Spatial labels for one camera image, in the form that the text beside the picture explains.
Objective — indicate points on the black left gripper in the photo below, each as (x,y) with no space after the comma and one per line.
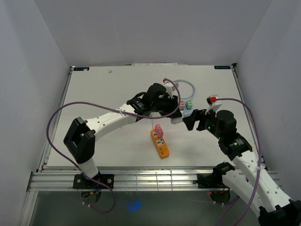
(172,102)

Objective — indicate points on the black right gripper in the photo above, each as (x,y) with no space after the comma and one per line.
(189,121)

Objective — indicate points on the blue round power socket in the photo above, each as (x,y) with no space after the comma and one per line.
(187,112)

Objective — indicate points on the brown pink plug adapter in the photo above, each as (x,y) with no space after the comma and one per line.
(182,105)

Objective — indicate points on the green plug adapter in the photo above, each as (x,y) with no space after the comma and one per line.
(189,104)

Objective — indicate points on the pink square plug adapter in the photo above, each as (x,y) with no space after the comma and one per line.
(159,130)

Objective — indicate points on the orange power strip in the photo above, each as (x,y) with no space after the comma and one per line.
(160,145)

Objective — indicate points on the white cube charger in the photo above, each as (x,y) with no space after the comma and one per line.
(175,121)

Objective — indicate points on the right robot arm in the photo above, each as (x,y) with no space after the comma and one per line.
(250,182)

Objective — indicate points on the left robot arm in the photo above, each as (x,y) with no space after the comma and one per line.
(82,134)

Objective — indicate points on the papers at table back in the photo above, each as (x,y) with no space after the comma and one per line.
(154,64)

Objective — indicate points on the dark table corner label right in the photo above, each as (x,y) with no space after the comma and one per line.
(222,67)

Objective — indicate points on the dark table corner label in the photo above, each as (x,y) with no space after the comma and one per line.
(222,67)
(81,68)

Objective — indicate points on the dark table corner label left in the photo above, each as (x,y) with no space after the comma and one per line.
(81,68)

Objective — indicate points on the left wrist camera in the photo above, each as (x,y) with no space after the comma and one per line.
(170,87)

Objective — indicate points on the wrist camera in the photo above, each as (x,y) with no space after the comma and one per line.
(170,87)
(214,104)

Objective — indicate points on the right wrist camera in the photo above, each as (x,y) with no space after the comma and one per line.
(214,104)

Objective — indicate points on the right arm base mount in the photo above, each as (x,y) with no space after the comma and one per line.
(209,181)

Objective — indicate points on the aluminium front rail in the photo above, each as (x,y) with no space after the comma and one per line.
(127,180)

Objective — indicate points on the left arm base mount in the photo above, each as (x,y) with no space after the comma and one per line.
(94,182)

